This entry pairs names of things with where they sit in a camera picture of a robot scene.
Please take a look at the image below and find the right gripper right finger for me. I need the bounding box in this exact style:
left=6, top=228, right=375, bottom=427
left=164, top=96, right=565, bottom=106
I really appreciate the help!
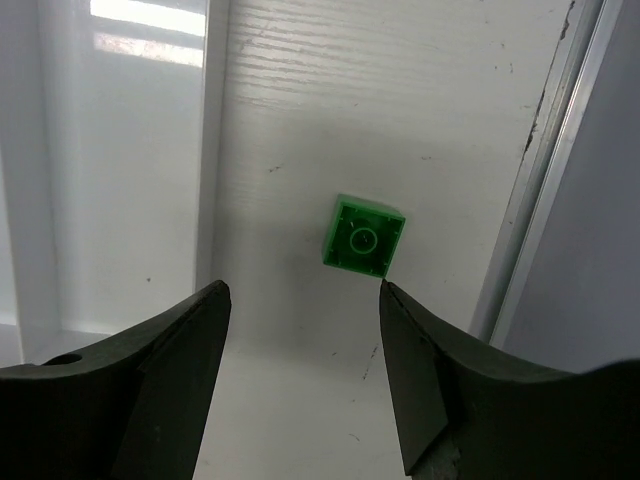
left=379, top=281, right=639, bottom=479

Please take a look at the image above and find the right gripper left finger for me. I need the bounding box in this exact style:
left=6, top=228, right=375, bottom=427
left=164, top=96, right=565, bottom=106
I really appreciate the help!
left=1, top=281, right=232, bottom=479

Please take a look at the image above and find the white divided tray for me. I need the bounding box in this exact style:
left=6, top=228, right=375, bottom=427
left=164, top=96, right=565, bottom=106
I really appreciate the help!
left=1, top=1, right=230, bottom=364

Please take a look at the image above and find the green lego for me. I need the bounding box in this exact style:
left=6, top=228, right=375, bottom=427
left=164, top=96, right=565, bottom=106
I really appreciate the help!
left=322, top=194, right=406, bottom=278

